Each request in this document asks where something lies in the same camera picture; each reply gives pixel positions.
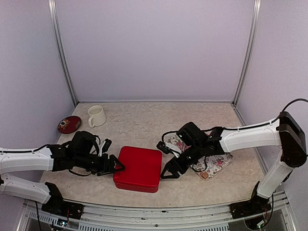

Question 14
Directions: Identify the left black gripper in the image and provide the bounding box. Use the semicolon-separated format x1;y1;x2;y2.
75;152;125;176

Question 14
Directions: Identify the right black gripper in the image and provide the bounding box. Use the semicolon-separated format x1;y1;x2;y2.
160;142;204;179

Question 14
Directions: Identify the red box lid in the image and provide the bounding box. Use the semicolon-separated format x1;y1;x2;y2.
113;146;162;193

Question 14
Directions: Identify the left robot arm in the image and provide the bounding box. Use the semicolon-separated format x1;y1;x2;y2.
0;131;125;214

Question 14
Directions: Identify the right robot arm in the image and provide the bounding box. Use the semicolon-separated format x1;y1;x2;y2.
157;111;308;214

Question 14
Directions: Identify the cream ceramic mug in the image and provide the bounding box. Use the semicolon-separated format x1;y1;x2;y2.
88;105;106;128

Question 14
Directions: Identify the red floral saucer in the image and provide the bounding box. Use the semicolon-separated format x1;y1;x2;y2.
58;115;82;134

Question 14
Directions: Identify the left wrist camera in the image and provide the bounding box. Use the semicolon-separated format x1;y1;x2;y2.
98;139;112;157

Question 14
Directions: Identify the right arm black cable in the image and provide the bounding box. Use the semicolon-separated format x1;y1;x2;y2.
223;98;308;132

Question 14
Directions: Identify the aluminium table front rail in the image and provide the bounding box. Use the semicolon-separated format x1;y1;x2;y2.
16;185;296;231

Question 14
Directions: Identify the left aluminium frame post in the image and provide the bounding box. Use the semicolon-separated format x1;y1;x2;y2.
48;0;79;107

